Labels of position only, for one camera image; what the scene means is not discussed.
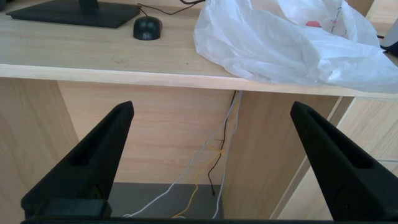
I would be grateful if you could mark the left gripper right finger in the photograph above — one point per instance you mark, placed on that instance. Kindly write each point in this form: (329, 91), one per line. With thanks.
(337, 174)

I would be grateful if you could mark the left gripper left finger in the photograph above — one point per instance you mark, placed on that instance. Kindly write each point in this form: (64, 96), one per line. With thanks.
(93, 168)

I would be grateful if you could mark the white plastic shopping bag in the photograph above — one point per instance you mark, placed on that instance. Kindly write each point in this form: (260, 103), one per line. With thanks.
(280, 46)

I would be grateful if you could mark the wooden counter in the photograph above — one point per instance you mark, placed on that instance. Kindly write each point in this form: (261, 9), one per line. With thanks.
(174, 102)

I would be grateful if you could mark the black computer mouse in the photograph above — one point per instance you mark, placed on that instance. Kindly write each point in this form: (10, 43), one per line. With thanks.
(147, 27)

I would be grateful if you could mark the black monitor stand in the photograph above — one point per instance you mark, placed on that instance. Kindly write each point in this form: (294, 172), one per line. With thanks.
(77, 13)

